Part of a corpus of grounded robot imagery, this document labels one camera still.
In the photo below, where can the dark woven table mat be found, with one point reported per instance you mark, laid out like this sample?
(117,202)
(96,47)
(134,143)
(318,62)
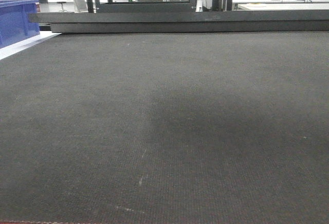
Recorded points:
(166,128)

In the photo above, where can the white background workbench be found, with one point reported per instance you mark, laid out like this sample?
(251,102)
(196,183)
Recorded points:
(276,5)

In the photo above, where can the grey office chair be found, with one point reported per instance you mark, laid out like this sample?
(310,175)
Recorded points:
(80,6)

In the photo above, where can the black round stool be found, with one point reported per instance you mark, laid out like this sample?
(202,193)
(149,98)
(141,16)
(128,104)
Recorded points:
(62,4)

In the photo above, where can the blue plastic storage bin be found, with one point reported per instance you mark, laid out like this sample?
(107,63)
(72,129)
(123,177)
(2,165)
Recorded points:
(15,24)

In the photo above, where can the black metal frame rack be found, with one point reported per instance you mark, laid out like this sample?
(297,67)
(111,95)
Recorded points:
(165,16)

